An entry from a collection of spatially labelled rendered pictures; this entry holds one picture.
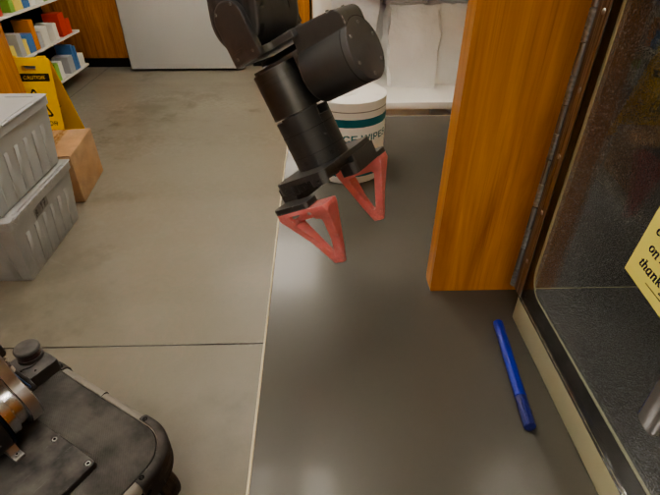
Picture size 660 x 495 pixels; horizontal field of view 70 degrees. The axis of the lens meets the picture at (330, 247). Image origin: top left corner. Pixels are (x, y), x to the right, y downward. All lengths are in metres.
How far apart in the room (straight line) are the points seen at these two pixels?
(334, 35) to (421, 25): 0.99
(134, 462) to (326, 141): 1.05
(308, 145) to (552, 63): 0.25
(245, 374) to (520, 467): 1.36
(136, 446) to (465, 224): 1.05
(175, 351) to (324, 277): 1.31
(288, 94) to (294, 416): 0.31
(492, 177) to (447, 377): 0.22
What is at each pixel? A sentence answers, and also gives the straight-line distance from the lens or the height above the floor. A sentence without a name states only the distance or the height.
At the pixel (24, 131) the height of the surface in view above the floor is 0.57.
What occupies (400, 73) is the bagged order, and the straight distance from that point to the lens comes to 1.45.
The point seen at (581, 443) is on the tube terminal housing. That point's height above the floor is 0.95.
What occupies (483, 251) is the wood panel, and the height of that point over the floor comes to 1.00.
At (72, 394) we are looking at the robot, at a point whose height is 0.24.
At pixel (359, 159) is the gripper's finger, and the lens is 0.51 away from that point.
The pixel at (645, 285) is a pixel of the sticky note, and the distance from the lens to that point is 0.39.
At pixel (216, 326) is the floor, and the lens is 1.95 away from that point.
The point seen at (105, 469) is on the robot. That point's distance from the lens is 1.38.
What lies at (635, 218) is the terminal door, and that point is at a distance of 0.39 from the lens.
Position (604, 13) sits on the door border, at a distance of 0.46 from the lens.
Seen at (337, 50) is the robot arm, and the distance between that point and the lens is 0.44.
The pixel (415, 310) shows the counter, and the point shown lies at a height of 0.94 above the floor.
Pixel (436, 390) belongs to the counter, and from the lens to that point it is 0.52.
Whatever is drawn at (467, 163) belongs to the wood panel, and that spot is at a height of 1.12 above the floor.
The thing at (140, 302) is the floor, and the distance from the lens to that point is 2.15.
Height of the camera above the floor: 1.35
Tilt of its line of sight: 36 degrees down
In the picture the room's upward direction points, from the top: straight up
